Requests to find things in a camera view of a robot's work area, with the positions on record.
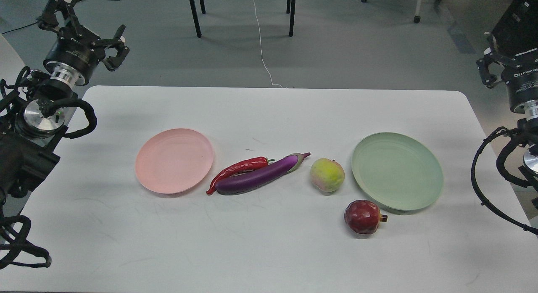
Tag yellow-green peach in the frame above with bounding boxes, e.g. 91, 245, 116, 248
309, 158, 345, 193

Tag red pomegranate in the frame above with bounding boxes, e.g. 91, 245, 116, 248
344, 200, 388, 235

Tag white chair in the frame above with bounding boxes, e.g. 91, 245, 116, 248
0, 35, 25, 85

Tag black table legs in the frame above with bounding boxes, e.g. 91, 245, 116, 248
188, 0, 296, 39

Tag black equipment case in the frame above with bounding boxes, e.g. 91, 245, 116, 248
491, 0, 538, 56

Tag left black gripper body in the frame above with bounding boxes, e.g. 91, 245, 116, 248
43, 26, 101, 86

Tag white floor cable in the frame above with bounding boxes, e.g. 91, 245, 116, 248
246, 0, 289, 89

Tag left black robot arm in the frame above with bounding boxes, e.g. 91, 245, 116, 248
0, 0, 129, 206

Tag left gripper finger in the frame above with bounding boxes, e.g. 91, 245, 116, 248
90, 25, 129, 71
37, 0, 83, 37

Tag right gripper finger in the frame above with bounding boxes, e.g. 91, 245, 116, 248
476, 32, 511, 89

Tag pink plate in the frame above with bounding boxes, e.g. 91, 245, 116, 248
134, 128, 214, 195

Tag purple eggplant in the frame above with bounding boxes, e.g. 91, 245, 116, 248
215, 153, 311, 195

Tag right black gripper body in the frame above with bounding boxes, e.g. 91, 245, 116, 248
503, 49, 538, 114

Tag green plate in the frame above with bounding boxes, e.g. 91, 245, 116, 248
351, 132, 444, 212

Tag red chili pepper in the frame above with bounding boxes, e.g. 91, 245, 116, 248
206, 156, 275, 195

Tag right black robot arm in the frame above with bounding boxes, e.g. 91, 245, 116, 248
470, 32, 538, 235

